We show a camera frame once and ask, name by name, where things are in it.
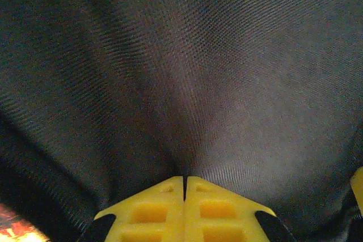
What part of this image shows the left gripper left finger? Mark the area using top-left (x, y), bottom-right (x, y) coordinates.
top-left (76, 176), bottom-right (185, 242)

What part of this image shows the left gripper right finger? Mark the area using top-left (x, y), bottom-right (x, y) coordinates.
top-left (183, 176), bottom-right (296, 242)

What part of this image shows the orange paperback book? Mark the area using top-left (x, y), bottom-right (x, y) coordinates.
top-left (0, 202), bottom-right (50, 242)

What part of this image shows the black fabric student bag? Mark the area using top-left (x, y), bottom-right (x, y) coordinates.
top-left (0, 0), bottom-right (363, 242)

